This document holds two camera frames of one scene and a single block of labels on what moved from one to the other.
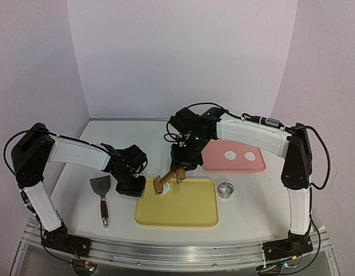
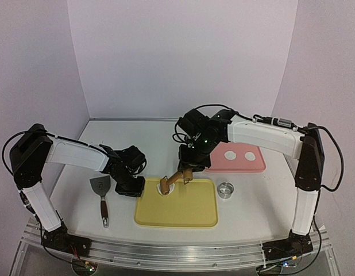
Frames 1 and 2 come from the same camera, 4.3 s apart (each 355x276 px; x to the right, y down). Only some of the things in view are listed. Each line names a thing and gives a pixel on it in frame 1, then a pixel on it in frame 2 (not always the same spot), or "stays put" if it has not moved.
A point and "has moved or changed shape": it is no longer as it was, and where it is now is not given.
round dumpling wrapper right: (250, 156) stays put
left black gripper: (131, 187) stays put
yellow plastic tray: (193, 203) stays put
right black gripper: (183, 165) -> (193, 164)
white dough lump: (165, 187) has moved or changed shape
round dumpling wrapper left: (230, 155) stays put
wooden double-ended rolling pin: (158, 183) -> (186, 174)
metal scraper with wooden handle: (101, 185) stays put
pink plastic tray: (222, 156) stays put
